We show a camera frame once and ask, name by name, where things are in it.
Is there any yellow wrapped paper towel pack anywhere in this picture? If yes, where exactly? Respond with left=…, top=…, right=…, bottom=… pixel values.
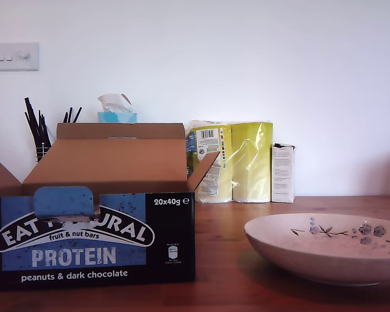
left=185, top=119, right=275, bottom=204

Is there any teal tissue box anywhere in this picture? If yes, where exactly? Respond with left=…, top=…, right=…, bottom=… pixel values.
left=97, top=112, right=138, bottom=124

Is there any tall white carton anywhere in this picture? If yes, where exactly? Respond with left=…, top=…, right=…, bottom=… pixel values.
left=270, top=142, right=296, bottom=204

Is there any snack bar carton box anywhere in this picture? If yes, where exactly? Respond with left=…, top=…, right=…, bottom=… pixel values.
left=0, top=122, right=221, bottom=293

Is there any white floral ceramic plate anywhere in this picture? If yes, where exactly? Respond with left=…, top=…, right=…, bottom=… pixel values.
left=243, top=213, right=390, bottom=287

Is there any white wall light switch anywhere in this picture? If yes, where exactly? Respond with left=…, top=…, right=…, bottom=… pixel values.
left=0, top=42, right=40, bottom=72

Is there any wire stick holder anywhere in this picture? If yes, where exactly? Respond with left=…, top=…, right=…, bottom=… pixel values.
left=34, top=142, right=55, bottom=163

